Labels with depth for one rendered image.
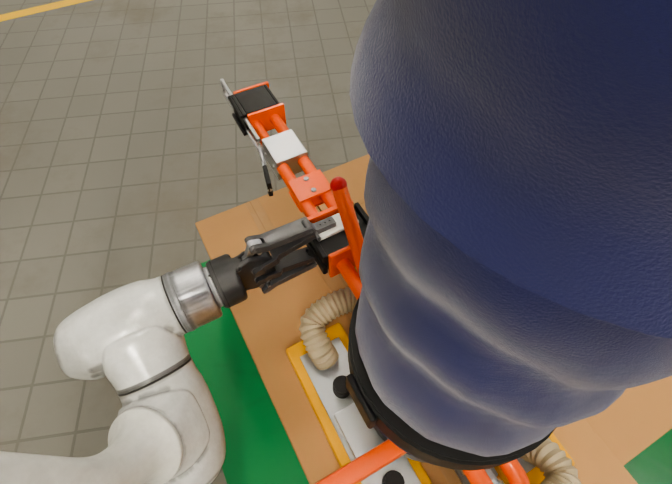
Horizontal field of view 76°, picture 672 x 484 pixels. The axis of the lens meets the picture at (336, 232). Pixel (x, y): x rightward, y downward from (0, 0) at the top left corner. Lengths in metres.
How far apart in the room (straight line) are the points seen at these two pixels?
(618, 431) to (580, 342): 1.19
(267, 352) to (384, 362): 0.41
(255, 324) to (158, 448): 0.25
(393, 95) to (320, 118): 2.50
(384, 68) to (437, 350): 0.16
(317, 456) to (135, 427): 0.25
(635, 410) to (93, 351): 1.26
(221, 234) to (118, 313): 0.89
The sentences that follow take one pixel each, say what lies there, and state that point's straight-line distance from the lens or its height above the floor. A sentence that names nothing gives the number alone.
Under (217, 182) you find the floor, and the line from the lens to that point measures 2.38.
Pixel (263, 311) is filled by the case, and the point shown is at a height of 1.03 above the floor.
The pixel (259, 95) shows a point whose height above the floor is 1.18.
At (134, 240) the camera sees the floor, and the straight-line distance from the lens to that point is 2.29.
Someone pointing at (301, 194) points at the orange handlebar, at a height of 1.17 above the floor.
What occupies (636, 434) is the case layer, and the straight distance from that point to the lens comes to 1.41.
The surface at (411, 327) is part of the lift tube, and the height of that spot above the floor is 1.48.
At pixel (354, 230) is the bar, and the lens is 0.61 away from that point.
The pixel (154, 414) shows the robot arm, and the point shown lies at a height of 1.16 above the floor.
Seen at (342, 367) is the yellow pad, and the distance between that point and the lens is 0.70.
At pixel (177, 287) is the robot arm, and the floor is 1.20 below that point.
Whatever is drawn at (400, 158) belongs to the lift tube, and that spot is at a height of 1.61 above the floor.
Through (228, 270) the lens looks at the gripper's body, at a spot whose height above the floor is 1.19.
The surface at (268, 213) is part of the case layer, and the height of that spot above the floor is 0.54.
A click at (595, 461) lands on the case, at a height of 1.03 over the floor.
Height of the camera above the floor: 1.72
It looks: 55 degrees down
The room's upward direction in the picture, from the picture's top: straight up
